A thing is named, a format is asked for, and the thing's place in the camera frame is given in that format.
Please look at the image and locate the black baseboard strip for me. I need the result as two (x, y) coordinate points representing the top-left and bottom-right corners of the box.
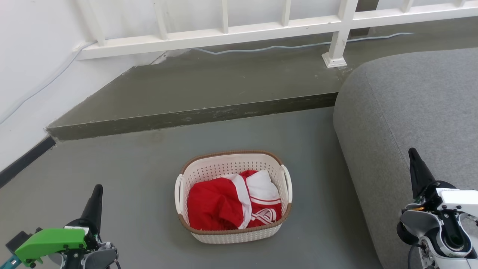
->
(0, 136), (57, 189)

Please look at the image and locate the red and white garment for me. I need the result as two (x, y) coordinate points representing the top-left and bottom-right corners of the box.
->
(187, 170), (283, 231)

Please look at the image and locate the white wooden railing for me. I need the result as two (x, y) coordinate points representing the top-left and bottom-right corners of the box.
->
(74, 0), (478, 68)

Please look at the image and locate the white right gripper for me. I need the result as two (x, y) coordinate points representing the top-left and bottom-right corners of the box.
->
(402, 148), (478, 221)

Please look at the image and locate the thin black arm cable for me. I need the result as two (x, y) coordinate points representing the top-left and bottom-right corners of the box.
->
(407, 243), (422, 269)

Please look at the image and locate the grey fabric sofa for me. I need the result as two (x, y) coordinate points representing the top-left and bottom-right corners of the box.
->
(333, 47), (478, 269)

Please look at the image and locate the white wall cable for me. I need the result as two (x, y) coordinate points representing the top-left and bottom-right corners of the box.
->
(0, 40), (97, 124)

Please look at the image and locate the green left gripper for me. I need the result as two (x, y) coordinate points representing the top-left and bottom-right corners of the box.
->
(14, 183), (104, 266)

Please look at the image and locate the grey floor cable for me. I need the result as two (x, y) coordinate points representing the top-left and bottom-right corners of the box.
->
(190, 32), (416, 56)

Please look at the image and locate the white plastic laundry basket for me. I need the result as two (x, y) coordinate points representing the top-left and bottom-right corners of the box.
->
(174, 150), (293, 244)

